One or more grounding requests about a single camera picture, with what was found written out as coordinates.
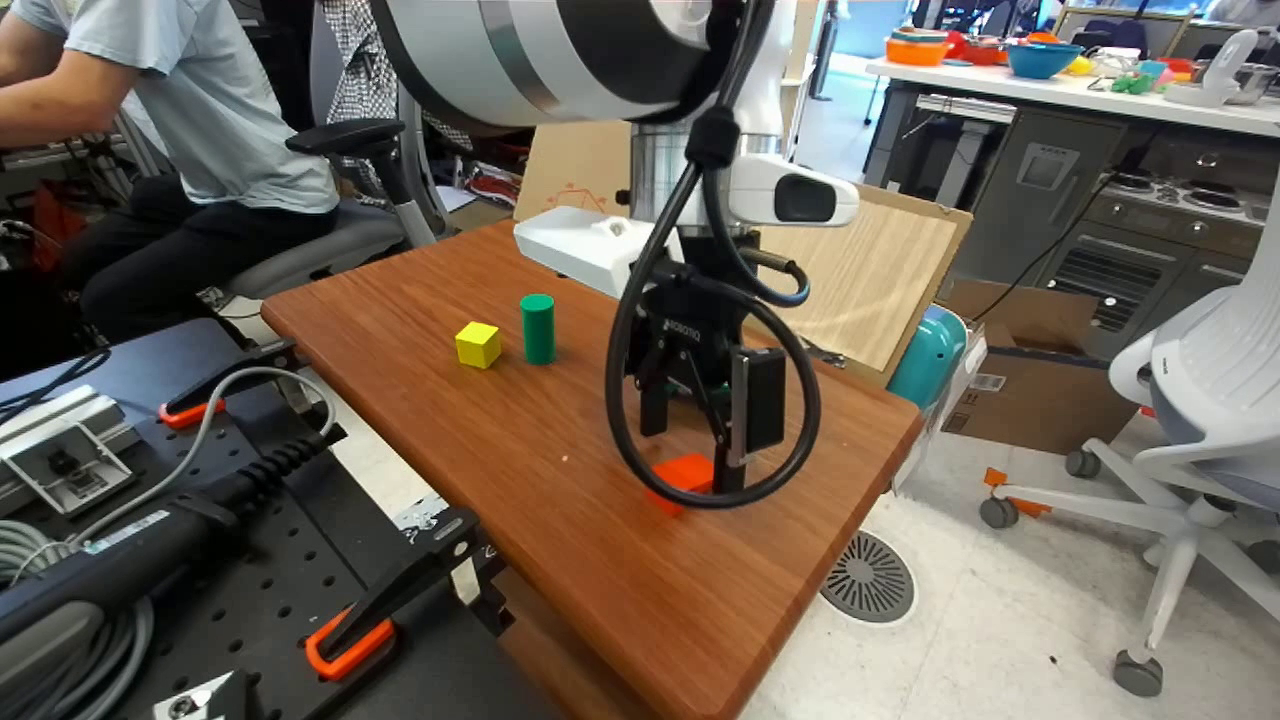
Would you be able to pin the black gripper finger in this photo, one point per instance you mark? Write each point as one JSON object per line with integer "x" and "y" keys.
{"x": 729, "y": 447}
{"x": 654, "y": 388}

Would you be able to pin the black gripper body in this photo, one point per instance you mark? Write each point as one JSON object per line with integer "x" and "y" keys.
{"x": 697, "y": 321}

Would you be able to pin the orange block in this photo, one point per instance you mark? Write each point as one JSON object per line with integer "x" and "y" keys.
{"x": 686, "y": 473}

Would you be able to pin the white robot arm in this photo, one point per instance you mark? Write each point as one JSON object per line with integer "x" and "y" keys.
{"x": 697, "y": 80}

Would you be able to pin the green cylinder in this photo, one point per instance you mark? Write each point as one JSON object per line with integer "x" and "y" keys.
{"x": 537, "y": 331}

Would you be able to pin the plywood panel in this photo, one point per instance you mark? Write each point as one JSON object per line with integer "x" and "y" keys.
{"x": 871, "y": 278}

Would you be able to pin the yellow cube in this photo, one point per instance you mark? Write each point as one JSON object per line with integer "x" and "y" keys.
{"x": 477, "y": 346}

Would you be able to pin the floor drain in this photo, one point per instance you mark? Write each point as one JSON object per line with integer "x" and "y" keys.
{"x": 871, "y": 582}

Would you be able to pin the teal bin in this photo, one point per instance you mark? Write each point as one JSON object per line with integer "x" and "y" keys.
{"x": 929, "y": 357}

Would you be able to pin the cardboard box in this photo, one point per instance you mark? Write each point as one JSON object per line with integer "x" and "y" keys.
{"x": 1033, "y": 385}

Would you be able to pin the black office chair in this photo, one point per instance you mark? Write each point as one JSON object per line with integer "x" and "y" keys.
{"x": 382, "y": 204}

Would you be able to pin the orange bowl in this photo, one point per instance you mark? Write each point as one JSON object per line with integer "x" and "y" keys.
{"x": 917, "y": 52}

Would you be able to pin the blue bowl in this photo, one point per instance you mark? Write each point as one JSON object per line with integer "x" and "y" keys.
{"x": 1042, "y": 61}

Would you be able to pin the white office chair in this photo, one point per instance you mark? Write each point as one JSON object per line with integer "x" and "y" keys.
{"x": 1214, "y": 388}

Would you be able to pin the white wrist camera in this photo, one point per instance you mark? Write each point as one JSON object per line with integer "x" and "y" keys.
{"x": 768, "y": 188}

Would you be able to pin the black clamp with orange handle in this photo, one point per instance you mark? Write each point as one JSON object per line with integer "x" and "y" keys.
{"x": 442, "y": 570}

